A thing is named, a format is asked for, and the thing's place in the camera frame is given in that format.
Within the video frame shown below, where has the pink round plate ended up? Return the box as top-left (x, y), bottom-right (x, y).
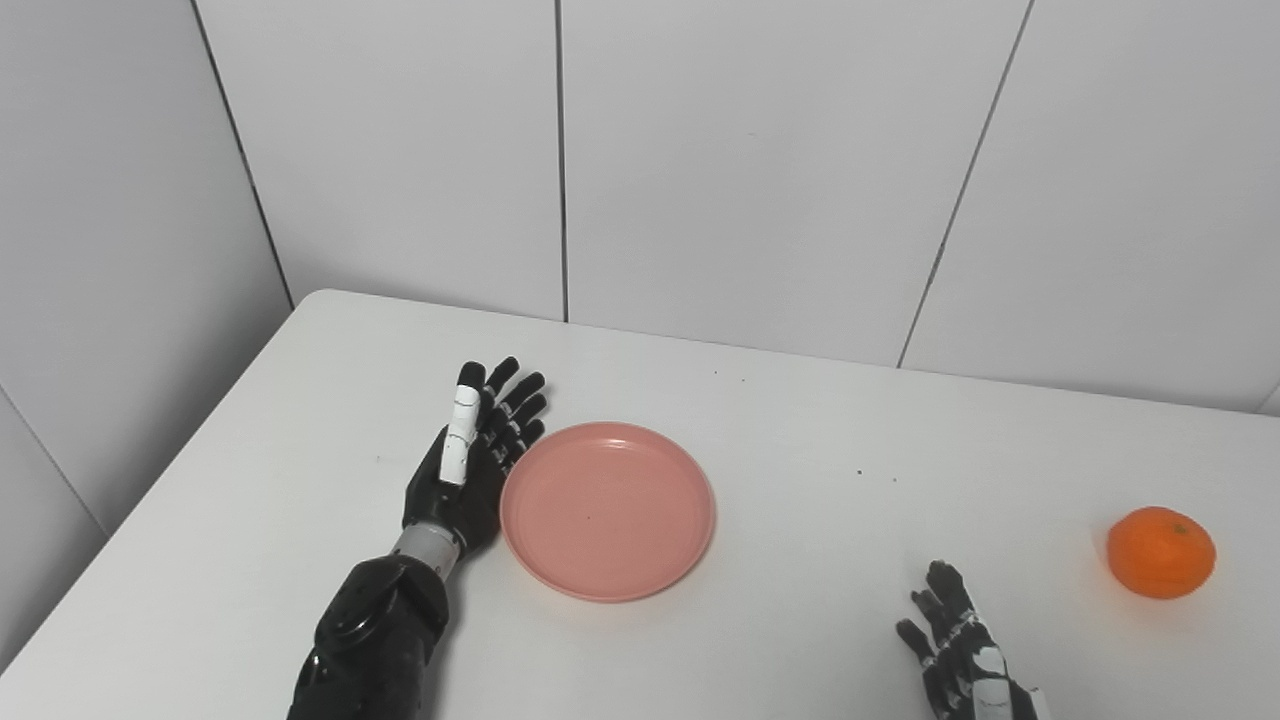
top-left (499, 421), bottom-right (717, 603)

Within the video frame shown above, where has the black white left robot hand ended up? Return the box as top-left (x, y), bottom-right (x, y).
top-left (402, 357), bottom-right (548, 556)

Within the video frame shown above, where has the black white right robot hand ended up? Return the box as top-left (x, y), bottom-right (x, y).
top-left (895, 560), bottom-right (1051, 720)

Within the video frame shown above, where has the orange fruit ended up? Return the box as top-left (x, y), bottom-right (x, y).
top-left (1107, 506), bottom-right (1217, 601)

